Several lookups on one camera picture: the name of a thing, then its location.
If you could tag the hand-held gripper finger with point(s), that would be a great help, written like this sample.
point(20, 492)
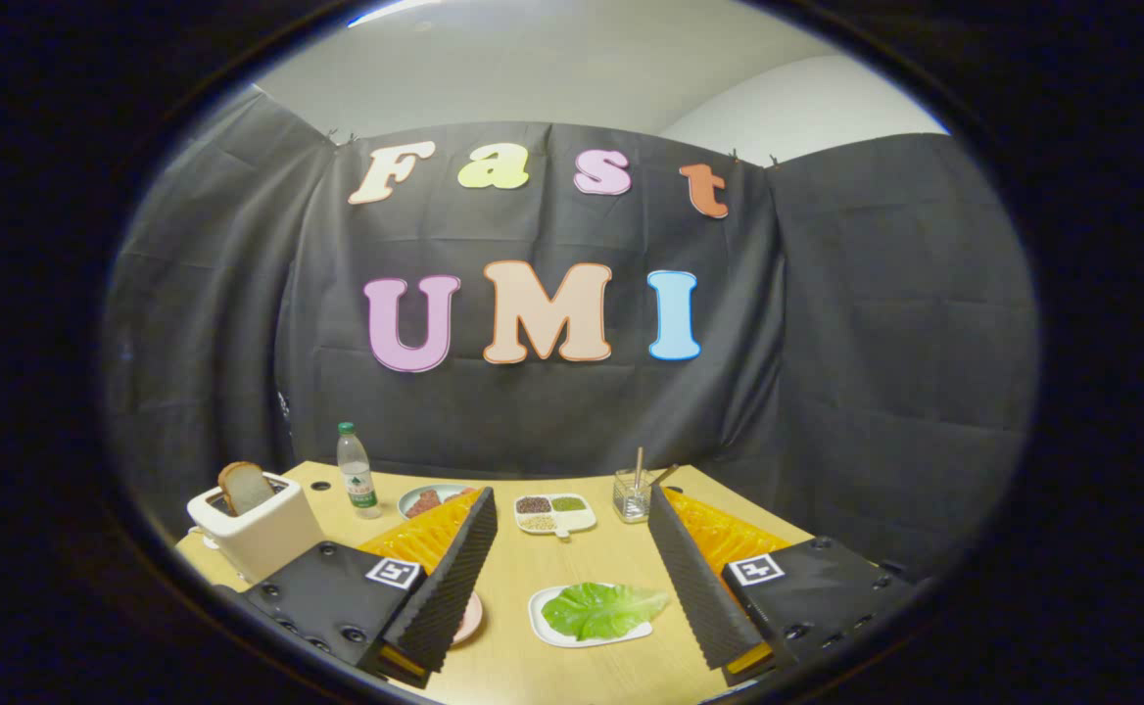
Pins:
point(694, 578)

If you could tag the green lettuce leaf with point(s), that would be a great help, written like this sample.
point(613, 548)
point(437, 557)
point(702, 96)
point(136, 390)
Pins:
point(596, 609)

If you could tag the brown bread slice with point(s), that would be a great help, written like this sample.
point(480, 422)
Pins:
point(245, 488)

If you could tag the clear glass jar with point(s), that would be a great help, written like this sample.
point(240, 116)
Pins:
point(632, 504)

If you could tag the wooden stick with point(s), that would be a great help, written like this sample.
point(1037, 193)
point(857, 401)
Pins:
point(639, 465)

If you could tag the white square plate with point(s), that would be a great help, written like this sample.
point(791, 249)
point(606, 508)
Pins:
point(554, 636)

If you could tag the white divided seasoning dish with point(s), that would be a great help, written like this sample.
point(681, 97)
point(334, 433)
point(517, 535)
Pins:
point(554, 513)

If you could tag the black backdrop cloth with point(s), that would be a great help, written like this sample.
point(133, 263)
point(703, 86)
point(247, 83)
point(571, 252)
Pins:
point(552, 421)

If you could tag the pink round plate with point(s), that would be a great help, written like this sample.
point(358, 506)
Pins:
point(471, 620)

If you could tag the raw meat piece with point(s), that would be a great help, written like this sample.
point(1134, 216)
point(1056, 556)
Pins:
point(424, 503)
point(458, 493)

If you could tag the pale green round plate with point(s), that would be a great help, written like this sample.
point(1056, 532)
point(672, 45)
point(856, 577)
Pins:
point(413, 496)

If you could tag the clear plastic water bottle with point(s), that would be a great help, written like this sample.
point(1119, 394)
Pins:
point(358, 480)

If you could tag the white toaster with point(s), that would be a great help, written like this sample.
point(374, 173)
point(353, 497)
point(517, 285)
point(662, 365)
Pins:
point(268, 543)

